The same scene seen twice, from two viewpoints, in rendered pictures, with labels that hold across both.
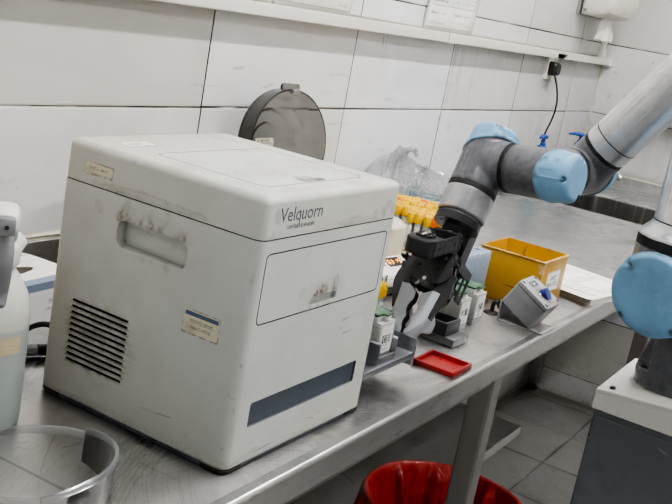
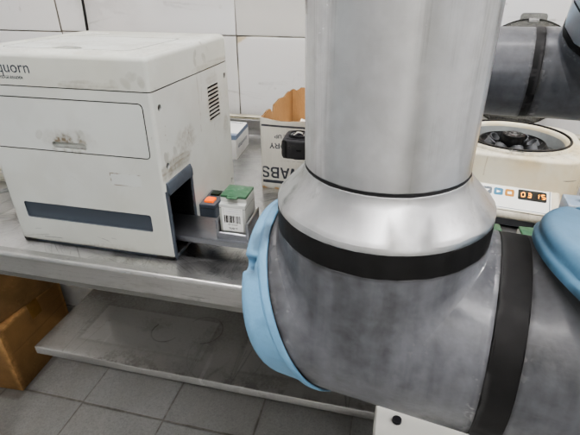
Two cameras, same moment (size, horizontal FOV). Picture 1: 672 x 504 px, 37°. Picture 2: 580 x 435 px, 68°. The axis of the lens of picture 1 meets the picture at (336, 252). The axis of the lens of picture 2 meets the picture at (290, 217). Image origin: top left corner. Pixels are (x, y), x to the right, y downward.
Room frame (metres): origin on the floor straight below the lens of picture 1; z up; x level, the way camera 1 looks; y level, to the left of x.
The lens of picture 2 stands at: (1.21, -0.64, 1.25)
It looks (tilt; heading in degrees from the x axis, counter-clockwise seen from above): 28 degrees down; 74
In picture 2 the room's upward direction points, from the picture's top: straight up
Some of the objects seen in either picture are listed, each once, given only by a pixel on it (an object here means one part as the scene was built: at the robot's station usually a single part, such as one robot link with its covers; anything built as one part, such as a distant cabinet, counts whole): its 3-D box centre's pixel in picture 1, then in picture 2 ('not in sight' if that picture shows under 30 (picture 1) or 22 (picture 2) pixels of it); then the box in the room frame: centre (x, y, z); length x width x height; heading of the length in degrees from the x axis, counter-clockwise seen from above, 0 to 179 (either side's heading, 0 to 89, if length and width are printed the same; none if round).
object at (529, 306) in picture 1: (520, 299); not in sight; (1.74, -0.34, 0.92); 0.13 x 0.07 x 0.08; 61
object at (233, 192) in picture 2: (375, 310); (236, 192); (1.29, -0.07, 0.98); 0.05 x 0.04 x 0.01; 61
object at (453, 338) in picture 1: (437, 326); not in sight; (1.56, -0.18, 0.89); 0.09 x 0.05 x 0.04; 58
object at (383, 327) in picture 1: (371, 333); (237, 212); (1.29, -0.07, 0.95); 0.05 x 0.04 x 0.06; 61
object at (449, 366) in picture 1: (442, 363); not in sight; (1.42, -0.19, 0.88); 0.07 x 0.07 x 0.01; 61
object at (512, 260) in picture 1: (520, 273); not in sight; (1.90, -0.36, 0.93); 0.13 x 0.13 x 0.10; 60
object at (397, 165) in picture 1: (388, 185); not in sight; (2.38, -0.09, 0.97); 0.26 x 0.17 x 0.19; 165
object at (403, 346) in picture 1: (360, 354); (224, 226); (1.27, -0.06, 0.92); 0.21 x 0.07 x 0.05; 151
